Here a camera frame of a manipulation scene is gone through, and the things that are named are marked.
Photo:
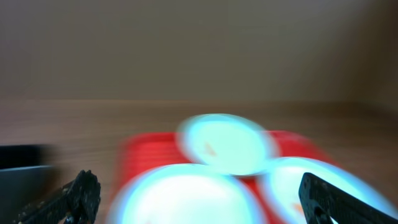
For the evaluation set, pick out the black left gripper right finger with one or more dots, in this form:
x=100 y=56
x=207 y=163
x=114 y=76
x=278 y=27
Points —
x=323 y=203

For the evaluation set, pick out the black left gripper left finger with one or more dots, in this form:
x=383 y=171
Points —
x=77 y=202

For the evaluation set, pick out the light blue plate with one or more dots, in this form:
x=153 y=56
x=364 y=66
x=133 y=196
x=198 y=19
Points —
x=281 y=181
x=185 y=194
x=228 y=143

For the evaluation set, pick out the black plastic tray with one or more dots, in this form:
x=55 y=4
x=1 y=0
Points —
x=25 y=176

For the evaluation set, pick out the red plastic tray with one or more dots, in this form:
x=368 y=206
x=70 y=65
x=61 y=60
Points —
x=153 y=150

